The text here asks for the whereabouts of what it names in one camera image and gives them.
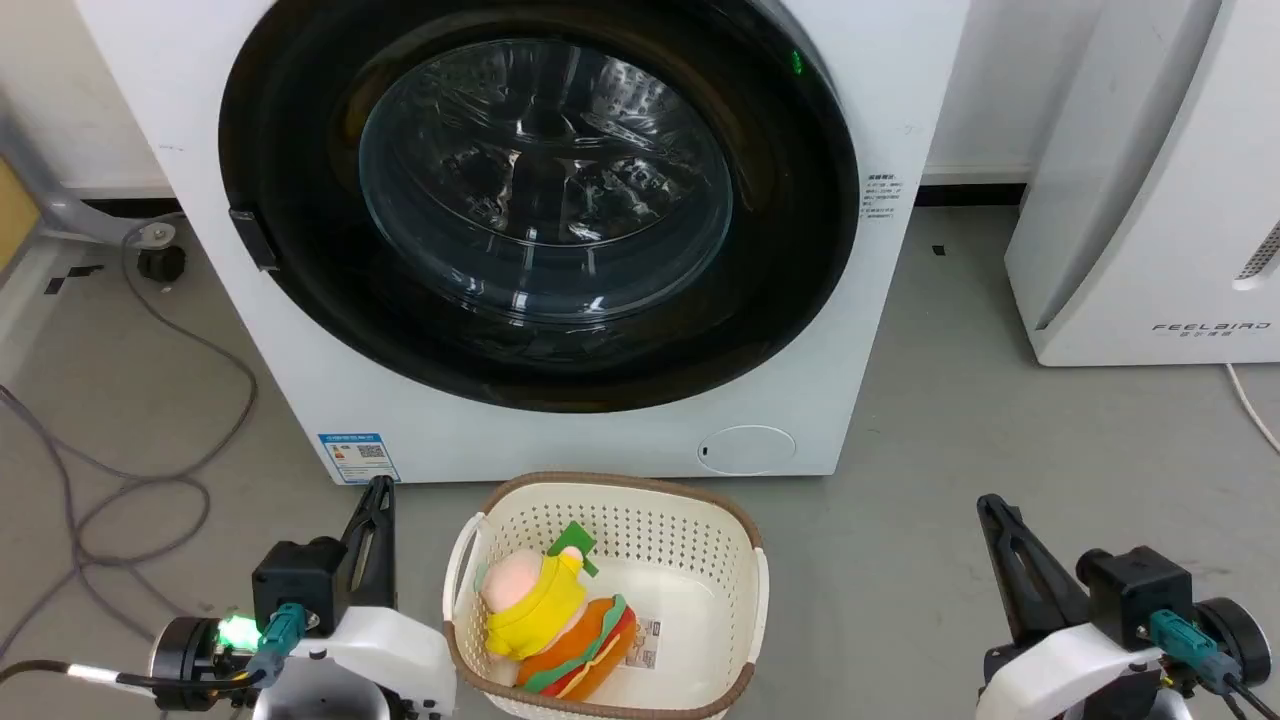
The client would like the blue energy label sticker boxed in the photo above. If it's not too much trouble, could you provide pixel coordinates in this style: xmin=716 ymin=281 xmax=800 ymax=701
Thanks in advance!
xmin=318 ymin=432 xmax=401 ymax=486

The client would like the right gripper cable teal plug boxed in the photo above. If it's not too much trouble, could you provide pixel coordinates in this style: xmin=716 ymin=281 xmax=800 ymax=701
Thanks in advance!
xmin=1149 ymin=609 xmax=1280 ymax=720

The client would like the grey floor cable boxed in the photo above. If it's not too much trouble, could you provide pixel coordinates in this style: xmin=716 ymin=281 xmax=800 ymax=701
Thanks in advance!
xmin=0 ymin=215 xmax=259 ymax=661

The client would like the black door latch handle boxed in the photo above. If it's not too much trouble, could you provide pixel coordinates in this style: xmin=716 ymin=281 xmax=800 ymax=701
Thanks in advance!
xmin=228 ymin=207 xmax=279 ymax=272

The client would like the grey metal frame leg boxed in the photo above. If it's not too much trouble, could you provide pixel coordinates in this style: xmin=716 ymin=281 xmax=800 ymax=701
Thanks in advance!
xmin=0 ymin=100 xmax=151 ymax=246

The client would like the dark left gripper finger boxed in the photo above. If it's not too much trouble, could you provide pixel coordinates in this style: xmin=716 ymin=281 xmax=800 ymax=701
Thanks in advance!
xmin=368 ymin=475 xmax=398 ymax=611
xmin=338 ymin=490 xmax=375 ymax=613

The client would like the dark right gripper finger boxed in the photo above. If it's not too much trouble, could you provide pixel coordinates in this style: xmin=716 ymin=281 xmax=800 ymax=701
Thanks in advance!
xmin=1020 ymin=530 xmax=1093 ymax=633
xmin=977 ymin=494 xmax=1063 ymax=646

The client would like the small printed warning label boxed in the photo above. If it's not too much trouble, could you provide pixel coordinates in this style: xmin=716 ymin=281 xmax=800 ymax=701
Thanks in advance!
xmin=866 ymin=172 xmax=907 ymax=221

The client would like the gripper cable teal plug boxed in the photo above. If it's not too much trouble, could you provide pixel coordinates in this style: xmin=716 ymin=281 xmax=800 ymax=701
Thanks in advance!
xmin=1149 ymin=609 xmax=1280 ymax=720
xmin=0 ymin=602 xmax=307 ymax=698

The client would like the cream perforated laundry basket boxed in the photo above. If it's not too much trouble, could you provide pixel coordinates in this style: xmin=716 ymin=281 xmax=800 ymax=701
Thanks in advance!
xmin=443 ymin=472 xmax=770 ymax=720

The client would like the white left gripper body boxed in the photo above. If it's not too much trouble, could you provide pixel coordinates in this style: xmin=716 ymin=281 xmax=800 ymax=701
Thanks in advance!
xmin=150 ymin=604 xmax=458 ymax=720

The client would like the round white filter cover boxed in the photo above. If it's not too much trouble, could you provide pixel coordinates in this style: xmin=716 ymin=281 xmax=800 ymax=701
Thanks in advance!
xmin=697 ymin=425 xmax=798 ymax=476

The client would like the yellow wooden panel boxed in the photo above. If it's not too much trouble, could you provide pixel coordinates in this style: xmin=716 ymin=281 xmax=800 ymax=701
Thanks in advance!
xmin=0 ymin=155 xmax=41 ymax=271

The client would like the white front-load washing machine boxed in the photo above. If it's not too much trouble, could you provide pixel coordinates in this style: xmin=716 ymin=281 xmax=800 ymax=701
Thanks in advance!
xmin=75 ymin=0 xmax=971 ymax=486

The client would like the white Feelbird appliance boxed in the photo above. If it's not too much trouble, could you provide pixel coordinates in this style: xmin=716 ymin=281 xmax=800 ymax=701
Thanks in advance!
xmin=1004 ymin=0 xmax=1280 ymax=367

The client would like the thin white cable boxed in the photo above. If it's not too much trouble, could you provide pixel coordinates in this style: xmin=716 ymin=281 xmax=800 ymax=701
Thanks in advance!
xmin=1226 ymin=362 xmax=1280 ymax=453

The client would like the black round glass washer door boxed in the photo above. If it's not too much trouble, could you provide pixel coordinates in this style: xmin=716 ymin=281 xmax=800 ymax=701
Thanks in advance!
xmin=218 ymin=0 xmax=861 ymax=414

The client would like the green felt toy piece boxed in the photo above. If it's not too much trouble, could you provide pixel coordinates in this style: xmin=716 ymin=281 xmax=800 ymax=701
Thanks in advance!
xmin=547 ymin=521 xmax=601 ymax=578

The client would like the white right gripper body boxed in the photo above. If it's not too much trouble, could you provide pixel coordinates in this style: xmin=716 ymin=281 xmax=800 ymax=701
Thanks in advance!
xmin=975 ymin=598 xmax=1273 ymax=720

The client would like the hamburger plush toy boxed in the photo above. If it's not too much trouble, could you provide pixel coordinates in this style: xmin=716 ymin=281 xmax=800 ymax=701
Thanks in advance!
xmin=515 ymin=594 xmax=639 ymax=701

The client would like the pink doll in yellow shirt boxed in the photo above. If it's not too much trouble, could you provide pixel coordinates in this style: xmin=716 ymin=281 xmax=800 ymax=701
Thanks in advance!
xmin=478 ymin=548 xmax=591 ymax=661

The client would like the black caster wheel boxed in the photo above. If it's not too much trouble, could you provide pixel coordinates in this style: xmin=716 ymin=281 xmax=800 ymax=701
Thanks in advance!
xmin=137 ymin=222 xmax=187 ymax=283

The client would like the left gripper cable teal plug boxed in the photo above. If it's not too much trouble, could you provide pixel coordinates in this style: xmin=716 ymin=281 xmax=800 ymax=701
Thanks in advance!
xmin=0 ymin=602 xmax=307 ymax=698

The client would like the printed paper label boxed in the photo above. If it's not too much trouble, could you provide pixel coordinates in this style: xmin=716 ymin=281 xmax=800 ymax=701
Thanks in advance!
xmin=625 ymin=618 xmax=663 ymax=671

